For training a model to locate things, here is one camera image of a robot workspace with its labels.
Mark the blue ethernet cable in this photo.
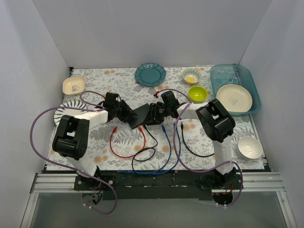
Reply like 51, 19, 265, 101
142, 123, 183, 174
118, 125, 173, 174

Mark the black network switch box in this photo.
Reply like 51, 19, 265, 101
128, 104, 152, 130

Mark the red ethernet cable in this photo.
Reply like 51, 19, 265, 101
109, 125, 147, 158

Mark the black power cable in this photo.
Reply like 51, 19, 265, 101
180, 121, 216, 157

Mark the black ethernet cable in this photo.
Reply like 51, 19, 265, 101
132, 125, 159, 175

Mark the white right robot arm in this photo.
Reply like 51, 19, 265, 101
143, 91, 236, 189

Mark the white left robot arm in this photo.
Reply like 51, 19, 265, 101
52, 93, 137, 190

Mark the teal scalloped plate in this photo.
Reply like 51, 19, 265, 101
134, 63, 166, 87

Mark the lime green bowl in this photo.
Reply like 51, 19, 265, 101
188, 86, 208, 103

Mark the patterned small bowl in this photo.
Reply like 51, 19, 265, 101
182, 68, 201, 85

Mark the cream square bowl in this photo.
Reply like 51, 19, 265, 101
62, 76, 86, 95

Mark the blue striped white plate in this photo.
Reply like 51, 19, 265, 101
53, 99, 87, 126

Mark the teal plastic tray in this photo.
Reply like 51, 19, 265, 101
210, 64, 261, 115

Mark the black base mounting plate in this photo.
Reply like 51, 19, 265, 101
73, 170, 242, 199

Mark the cream round plate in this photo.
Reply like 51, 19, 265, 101
216, 84, 253, 113

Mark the white bowl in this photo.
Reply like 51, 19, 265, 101
237, 136, 263, 160

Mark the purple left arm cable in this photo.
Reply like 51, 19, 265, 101
29, 91, 118, 214

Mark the aluminium frame rail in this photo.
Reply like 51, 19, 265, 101
21, 171, 296, 228

